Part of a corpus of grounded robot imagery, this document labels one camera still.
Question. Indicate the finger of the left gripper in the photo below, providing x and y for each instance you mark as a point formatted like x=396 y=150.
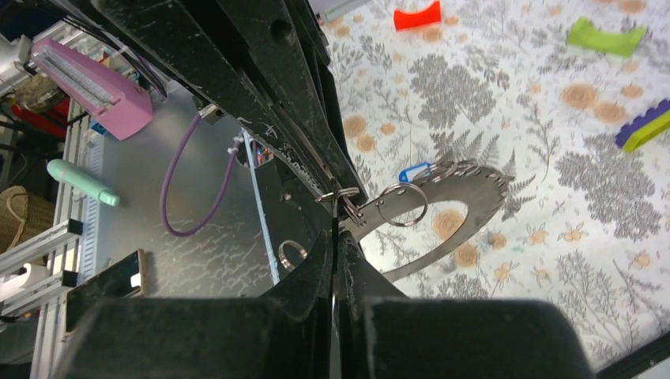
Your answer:
x=225 y=78
x=288 y=48

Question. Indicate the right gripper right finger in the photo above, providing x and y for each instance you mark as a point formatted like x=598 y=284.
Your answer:
x=385 y=334

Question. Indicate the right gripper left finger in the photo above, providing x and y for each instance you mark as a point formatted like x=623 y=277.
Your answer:
x=273 y=335

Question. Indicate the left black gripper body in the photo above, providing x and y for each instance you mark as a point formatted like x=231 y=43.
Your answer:
x=173 y=26

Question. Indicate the black headed key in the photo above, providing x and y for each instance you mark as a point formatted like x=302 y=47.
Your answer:
x=334 y=267

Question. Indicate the pink box device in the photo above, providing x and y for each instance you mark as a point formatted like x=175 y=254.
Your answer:
x=119 y=105

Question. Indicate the red curved block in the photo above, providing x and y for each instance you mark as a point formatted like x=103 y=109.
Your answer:
x=404 y=20

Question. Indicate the blue key tag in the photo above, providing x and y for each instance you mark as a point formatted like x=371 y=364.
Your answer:
x=414 y=172

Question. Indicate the smartphone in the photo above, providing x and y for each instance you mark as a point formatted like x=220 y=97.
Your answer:
x=123 y=279

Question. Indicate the mint green cylinder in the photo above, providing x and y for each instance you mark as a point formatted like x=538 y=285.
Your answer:
x=68 y=173

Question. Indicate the green curved block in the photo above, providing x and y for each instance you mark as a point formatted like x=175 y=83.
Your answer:
x=586 y=35

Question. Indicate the purple yellow toy brick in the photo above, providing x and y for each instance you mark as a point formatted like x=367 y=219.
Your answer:
x=644 y=128

